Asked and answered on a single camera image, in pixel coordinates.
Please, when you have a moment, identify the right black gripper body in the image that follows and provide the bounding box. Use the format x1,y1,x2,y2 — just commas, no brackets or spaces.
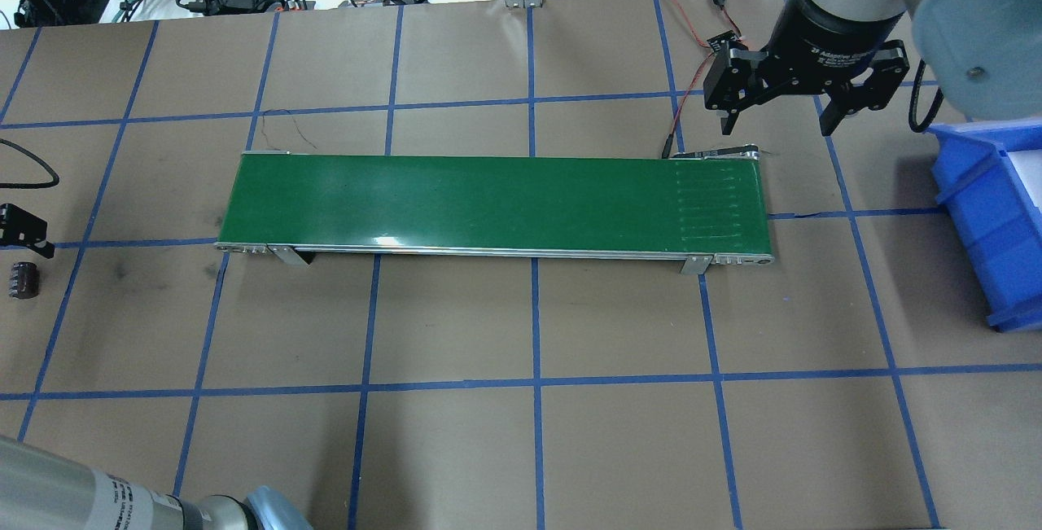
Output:
703,39,909,112

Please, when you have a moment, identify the green conveyor belt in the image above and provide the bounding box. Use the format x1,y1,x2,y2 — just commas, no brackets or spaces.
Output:
216,151,775,274

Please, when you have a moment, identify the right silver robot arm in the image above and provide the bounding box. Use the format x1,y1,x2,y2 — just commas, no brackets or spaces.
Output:
703,0,1041,134

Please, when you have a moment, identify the red black wire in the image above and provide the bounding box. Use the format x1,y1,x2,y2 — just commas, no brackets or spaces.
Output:
651,0,746,160

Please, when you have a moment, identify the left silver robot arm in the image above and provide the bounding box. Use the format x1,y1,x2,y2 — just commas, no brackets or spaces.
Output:
2,247,309,529

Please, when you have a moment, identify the blue plastic bin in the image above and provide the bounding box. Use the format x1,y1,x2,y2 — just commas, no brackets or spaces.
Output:
928,118,1041,332

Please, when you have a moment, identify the dark brown capacitor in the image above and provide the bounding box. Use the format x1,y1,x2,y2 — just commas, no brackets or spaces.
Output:
8,261,41,300

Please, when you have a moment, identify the small controller circuit board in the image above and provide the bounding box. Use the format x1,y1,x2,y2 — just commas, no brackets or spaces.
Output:
706,30,740,54

